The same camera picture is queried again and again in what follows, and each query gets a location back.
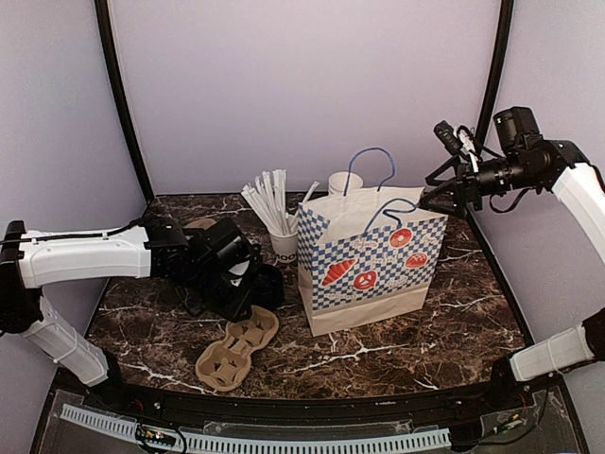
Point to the stack of white paper cups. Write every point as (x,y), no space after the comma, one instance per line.
(342,180)

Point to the blue checkered paper bag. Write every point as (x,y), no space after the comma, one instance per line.
(366,255)

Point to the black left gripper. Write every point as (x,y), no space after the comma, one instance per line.
(232,310)

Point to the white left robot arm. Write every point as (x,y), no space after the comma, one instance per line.
(214,267)

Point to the black left frame post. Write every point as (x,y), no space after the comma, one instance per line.
(104,25)

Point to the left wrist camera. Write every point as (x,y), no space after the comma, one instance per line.
(237,272)

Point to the white cup holding straws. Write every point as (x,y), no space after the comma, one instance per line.
(285,247)

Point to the brown cardboard cup carrier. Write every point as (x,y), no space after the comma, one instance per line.
(205,226)
(225,364)

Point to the black vertical frame post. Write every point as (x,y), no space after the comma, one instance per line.
(500,47)

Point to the white slotted cable duct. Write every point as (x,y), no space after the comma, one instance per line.
(246,438)

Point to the white wrapped straws bundle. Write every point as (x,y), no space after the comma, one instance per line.
(266,198)

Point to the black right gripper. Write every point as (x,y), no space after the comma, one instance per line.
(467,180)

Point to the black front rail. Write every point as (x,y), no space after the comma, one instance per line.
(458,406)

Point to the stack of black lids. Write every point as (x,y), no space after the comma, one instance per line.
(267,290)

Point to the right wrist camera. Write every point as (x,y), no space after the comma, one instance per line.
(459,143)

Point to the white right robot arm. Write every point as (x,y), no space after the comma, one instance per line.
(529,162)

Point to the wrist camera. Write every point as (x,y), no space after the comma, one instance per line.
(237,272)
(459,143)

